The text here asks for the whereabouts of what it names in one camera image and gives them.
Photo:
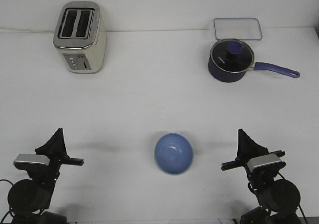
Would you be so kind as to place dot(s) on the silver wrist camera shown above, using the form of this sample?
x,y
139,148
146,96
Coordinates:
x,y
262,161
29,161

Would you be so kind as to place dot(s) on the glass pot lid blue knob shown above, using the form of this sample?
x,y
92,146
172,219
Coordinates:
x,y
232,55

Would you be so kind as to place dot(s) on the clear container blue rim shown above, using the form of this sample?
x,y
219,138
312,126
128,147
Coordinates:
x,y
242,28

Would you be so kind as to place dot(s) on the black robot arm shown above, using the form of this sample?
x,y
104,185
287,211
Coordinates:
x,y
278,198
29,199

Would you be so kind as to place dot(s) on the blue bowl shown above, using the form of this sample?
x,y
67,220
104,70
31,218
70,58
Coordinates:
x,y
173,154

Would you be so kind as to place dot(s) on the dark blue saucepan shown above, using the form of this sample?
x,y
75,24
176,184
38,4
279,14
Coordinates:
x,y
226,76

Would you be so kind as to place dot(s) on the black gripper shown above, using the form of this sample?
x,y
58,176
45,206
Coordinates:
x,y
261,167
56,151

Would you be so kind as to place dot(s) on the cream and steel toaster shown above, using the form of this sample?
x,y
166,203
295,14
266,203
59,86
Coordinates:
x,y
80,37

